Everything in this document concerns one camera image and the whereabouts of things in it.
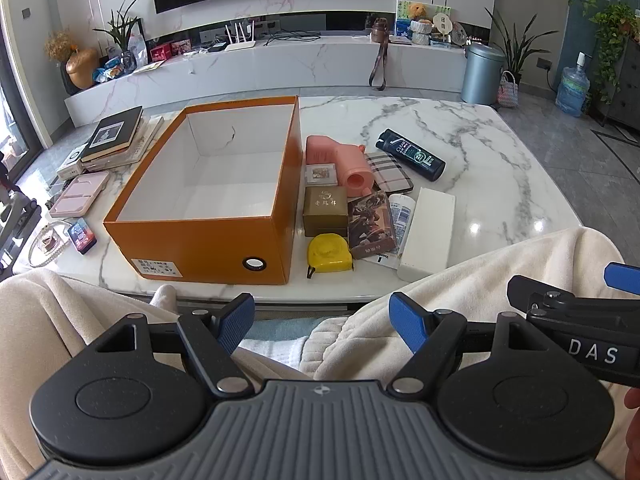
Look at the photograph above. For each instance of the trailing ivy plant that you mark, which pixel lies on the trailing ivy plant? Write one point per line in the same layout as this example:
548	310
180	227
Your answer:
612	30

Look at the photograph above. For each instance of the black hardcover book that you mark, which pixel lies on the black hardcover book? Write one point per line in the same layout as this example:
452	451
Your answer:
112	132

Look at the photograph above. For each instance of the dark shampoo bottle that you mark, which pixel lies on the dark shampoo bottle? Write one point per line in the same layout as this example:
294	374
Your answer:
412	155

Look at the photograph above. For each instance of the small brown trinket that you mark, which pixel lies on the small brown trinket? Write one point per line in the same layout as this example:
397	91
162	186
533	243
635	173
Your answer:
49	241

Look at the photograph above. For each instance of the small white box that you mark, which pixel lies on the small white box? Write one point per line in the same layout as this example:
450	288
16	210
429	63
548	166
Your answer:
72	162

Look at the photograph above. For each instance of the stack of books under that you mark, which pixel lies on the stack of books under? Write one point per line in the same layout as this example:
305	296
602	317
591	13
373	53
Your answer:
147	135

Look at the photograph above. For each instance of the illustrated dark card box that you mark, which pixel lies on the illustrated dark card box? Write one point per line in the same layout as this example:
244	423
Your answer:
370	220

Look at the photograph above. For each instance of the blue snack packet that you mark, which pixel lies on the blue snack packet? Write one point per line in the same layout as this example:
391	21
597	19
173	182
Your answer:
107	74

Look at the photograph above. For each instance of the round white fan ornament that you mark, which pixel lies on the round white fan ornament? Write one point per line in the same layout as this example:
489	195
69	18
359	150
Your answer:
442	22

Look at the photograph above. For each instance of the orange cardboard box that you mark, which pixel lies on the orange cardboard box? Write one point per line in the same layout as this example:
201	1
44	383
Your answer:
200	245

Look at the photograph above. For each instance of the yellow tape measure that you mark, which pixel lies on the yellow tape measure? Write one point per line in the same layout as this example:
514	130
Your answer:
327	255

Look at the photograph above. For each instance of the green potted plant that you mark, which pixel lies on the green potted plant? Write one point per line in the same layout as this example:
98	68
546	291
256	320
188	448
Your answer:
120	30

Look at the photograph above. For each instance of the clear plastic bag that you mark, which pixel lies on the clear plastic bag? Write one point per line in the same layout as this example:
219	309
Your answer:
134	50

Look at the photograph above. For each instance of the white marble media console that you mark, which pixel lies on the white marble media console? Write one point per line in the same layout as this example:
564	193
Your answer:
250	70

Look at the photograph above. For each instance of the woven handbag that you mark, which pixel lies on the woven handbag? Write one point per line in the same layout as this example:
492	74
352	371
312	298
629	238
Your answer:
508	92

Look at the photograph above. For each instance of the clear acrylic display box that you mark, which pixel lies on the clear acrylic display box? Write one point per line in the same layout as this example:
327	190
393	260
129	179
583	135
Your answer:
317	175

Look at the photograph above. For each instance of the dark wall socket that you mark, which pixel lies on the dark wall socket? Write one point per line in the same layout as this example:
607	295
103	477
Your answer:
543	63

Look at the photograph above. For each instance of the brown plush bear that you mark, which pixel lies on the brown plush bear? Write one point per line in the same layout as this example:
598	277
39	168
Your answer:
417	10

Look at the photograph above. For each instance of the white router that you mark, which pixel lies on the white router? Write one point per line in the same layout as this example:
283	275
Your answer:
240	42

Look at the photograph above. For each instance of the white lotion bottle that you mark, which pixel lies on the white lotion bottle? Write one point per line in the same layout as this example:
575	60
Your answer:
402	215

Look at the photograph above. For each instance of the grey metal frame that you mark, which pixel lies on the grey metal frame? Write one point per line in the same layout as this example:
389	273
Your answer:
15	220

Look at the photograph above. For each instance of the person's left leg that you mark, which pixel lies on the person's left leg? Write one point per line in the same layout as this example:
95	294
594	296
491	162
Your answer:
40	310

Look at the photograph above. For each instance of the white rectangular box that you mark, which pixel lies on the white rectangular box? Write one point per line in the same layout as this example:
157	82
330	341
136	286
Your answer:
427	235

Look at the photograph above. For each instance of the person's leg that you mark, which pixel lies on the person's leg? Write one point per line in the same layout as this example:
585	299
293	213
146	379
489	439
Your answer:
40	310
500	270

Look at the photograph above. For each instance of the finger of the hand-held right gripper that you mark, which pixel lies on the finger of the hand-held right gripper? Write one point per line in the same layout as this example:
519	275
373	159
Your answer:
622	274
525	290

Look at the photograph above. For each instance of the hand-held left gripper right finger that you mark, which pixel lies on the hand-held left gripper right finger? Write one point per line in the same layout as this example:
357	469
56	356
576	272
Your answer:
407	320

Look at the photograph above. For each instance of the person's right hand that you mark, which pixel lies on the person's right hand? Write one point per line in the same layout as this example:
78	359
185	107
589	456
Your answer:
634	420

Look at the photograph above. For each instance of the blue water jug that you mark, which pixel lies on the blue water jug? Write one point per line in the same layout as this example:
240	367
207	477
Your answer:
572	90

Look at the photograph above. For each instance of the grey metal trash can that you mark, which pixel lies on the grey metal trash can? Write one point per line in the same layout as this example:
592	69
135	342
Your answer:
480	75

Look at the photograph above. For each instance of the landscape picture board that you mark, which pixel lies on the landscape picture board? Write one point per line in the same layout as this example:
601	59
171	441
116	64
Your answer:
402	22

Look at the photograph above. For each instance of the photo printed box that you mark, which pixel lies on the photo printed box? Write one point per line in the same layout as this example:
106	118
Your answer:
181	47

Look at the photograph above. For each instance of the pink pump bottle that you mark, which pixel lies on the pink pump bottle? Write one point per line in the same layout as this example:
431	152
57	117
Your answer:
330	160

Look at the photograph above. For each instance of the gold vase with dried flowers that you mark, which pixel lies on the gold vase with dried flowers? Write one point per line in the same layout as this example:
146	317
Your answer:
82	67

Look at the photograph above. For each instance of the pink divided tray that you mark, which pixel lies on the pink divided tray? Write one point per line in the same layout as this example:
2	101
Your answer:
75	195

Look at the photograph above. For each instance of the light blue cloth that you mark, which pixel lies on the light blue cloth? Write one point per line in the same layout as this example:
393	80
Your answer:
272	332

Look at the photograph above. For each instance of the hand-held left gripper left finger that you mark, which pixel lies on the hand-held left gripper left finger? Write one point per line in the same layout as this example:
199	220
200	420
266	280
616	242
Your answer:
237	322

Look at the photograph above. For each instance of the red box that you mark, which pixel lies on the red box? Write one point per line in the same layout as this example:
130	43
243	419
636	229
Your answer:
161	53

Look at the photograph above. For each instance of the black drawer cabinet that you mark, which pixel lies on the black drawer cabinet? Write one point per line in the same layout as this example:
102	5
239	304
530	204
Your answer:
627	95

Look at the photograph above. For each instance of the long-leaf potted plant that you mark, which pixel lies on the long-leaf potted plant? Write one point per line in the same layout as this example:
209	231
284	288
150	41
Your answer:
515	45

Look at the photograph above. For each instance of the plaid wallet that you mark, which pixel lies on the plaid wallet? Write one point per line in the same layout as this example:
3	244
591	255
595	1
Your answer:
390	172

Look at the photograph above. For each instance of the person's right leg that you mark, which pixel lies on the person's right leg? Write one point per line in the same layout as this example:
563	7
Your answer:
500	270

